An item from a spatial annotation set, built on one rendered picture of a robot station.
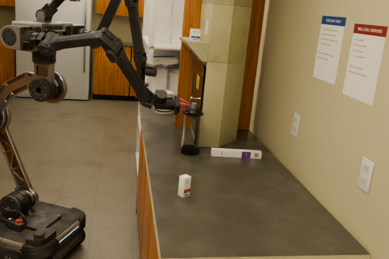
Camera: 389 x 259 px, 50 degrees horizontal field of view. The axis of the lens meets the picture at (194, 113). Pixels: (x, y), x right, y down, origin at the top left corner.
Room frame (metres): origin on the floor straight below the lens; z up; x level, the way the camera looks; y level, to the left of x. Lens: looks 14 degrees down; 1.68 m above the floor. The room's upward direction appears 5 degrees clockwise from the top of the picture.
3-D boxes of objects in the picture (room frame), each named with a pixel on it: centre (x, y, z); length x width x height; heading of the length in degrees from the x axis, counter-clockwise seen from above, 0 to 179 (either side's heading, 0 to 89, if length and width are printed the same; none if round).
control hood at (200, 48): (2.34, 0.04, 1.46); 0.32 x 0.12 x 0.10; 11
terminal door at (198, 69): (2.35, 0.00, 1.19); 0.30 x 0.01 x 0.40; 10
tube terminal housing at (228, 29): (2.37, -0.14, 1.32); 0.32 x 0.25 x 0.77; 11
